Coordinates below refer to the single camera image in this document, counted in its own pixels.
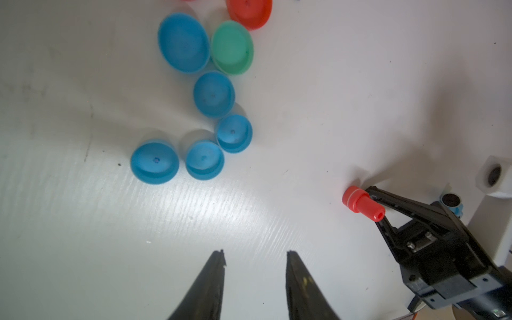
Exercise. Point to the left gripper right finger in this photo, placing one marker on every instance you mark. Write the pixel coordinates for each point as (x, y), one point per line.
(304, 298)

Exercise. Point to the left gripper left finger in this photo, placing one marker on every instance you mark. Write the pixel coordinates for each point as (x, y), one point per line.
(205, 297)

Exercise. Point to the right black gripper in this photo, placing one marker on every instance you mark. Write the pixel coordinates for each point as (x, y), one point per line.
(440, 261)

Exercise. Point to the red stamp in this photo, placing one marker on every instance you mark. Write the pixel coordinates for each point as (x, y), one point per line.
(358, 201)

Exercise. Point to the blue stamp rear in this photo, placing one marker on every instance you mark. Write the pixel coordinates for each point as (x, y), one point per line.
(453, 202)

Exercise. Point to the blue cap bottom left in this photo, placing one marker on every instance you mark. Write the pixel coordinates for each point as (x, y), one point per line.
(155, 162)

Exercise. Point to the blue cap right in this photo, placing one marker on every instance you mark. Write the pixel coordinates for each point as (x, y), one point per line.
(234, 133)

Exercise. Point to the blue cap middle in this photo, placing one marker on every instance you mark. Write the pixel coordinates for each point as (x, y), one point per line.
(214, 95)

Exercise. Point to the green cap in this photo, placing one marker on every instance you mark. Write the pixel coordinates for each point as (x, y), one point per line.
(232, 49)

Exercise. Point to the medium red cap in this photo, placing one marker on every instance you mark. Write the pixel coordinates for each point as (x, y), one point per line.
(252, 14)

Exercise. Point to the large blue cap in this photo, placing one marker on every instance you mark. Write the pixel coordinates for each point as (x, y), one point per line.
(184, 43)

